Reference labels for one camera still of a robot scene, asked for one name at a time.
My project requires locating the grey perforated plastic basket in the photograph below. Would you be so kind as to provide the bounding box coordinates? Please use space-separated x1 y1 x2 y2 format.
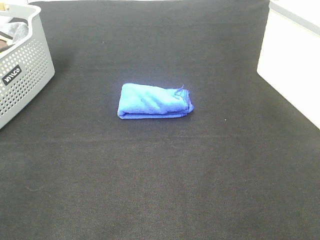
0 3 55 127

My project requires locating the brown cloth in basket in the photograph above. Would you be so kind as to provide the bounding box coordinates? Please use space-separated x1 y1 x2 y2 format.
0 39 11 53

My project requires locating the white plastic storage box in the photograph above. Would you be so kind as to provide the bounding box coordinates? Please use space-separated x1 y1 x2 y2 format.
257 0 320 127

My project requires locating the grey towel in basket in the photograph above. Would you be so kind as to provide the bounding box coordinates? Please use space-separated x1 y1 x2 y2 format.
0 22 29 46

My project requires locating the blue microfibre towel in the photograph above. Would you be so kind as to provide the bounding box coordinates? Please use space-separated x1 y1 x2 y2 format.
117 83 194 120

